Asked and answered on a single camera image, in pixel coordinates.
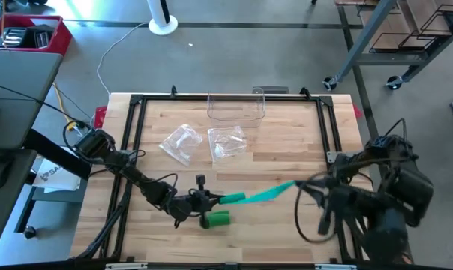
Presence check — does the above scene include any black wire rack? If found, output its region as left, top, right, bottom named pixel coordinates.
left=369, top=3, right=453, bottom=53

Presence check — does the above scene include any silver metal bracket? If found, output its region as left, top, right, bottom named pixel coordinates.
left=314, top=263, right=359, bottom=270
left=105, top=262, right=149, bottom=270

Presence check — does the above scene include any clear plastic bin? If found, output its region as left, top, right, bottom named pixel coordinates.
left=206, top=86, right=267, bottom=123

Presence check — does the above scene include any yellow cable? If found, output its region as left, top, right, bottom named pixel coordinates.
left=52, top=82, right=80, bottom=133

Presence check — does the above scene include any grey desk top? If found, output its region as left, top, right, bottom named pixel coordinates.
left=0, top=49, right=65, bottom=151

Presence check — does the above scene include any cart caster wheel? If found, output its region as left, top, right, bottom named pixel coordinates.
left=385, top=74, right=404, bottom=91
left=322, top=76, right=340, bottom=92

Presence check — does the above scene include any white printed paper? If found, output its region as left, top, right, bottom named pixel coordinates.
left=31, top=157, right=82, bottom=194

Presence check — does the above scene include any black desk tray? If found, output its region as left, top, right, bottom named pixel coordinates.
left=0, top=148, right=38, bottom=249

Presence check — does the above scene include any white cable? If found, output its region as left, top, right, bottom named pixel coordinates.
left=96, top=22, right=151, bottom=95

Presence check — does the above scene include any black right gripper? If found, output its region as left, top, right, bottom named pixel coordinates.
left=295, top=175, right=363, bottom=236

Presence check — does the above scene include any red plastic crate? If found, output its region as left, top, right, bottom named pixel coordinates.
left=0, top=14, right=73, bottom=57

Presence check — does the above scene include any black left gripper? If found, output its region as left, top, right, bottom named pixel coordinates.
left=173, top=174, right=227, bottom=230

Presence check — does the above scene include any teal elastic bandage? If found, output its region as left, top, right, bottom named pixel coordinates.
left=218, top=180, right=298, bottom=206

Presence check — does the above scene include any grey metal cart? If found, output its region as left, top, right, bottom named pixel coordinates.
left=322, top=0, right=453, bottom=92

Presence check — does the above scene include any white fan base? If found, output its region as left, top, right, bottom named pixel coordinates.
left=146, top=0, right=179, bottom=37

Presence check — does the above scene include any grass green elastic bandage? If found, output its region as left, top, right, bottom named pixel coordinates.
left=200, top=210, right=232, bottom=230

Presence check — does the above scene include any black desk support strut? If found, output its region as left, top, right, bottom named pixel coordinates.
left=22, top=129, right=92, bottom=181

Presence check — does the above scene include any clear plastic bag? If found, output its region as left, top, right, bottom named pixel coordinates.
left=158, top=123, right=205, bottom=167
left=207, top=125, right=249, bottom=163

